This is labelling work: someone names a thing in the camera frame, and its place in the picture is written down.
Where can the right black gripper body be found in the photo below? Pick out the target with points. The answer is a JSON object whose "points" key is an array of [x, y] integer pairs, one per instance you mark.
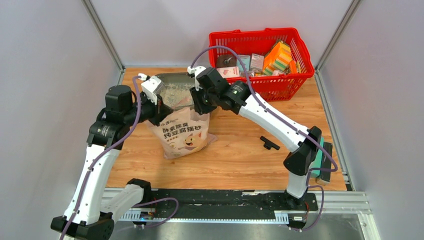
{"points": [[206, 101]]}

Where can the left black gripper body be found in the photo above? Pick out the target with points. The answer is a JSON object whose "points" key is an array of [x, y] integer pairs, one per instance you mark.
{"points": [[149, 111]]}

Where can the pink cat litter bag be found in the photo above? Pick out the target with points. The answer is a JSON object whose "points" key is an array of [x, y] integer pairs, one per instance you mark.
{"points": [[183, 132]]}

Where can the black bag clip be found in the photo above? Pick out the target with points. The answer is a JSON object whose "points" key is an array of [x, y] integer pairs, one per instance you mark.
{"points": [[268, 144]]}

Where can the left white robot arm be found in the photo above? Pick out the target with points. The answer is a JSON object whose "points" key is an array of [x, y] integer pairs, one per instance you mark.
{"points": [[86, 217]]}

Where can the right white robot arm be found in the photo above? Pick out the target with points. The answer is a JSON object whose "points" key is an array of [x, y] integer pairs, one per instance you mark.
{"points": [[302, 142]]}

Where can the grey litter box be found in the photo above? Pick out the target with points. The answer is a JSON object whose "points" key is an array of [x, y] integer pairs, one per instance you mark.
{"points": [[175, 92]]}

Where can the pink white small box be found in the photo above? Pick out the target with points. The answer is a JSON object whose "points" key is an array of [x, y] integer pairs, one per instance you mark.
{"points": [[229, 72]]}

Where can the teal small box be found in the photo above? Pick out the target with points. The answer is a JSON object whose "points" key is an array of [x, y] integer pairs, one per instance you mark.
{"points": [[243, 59]]}

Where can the grey small box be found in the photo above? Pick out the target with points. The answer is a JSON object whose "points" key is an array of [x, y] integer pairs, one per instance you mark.
{"points": [[256, 63]]}

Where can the red plastic basket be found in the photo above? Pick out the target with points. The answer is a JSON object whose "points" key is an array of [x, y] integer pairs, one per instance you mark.
{"points": [[278, 86]]}

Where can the orange sponge pack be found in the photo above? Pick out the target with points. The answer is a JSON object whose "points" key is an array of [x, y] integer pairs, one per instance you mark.
{"points": [[278, 58]]}

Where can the teal black brush block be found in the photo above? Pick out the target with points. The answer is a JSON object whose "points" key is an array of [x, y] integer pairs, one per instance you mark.
{"points": [[321, 161]]}

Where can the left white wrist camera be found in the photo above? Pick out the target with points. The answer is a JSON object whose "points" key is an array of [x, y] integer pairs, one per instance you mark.
{"points": [[151, 86]]}

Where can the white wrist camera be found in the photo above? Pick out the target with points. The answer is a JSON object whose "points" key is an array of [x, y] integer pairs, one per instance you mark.
{"points": [[151, 86], [193, 72]]}

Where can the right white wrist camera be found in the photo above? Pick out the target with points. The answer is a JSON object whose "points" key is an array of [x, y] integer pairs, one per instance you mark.
{"points": [[193, 72]]}

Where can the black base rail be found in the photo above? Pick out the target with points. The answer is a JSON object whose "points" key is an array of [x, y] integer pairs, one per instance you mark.
{"points": [[225, 205]]}

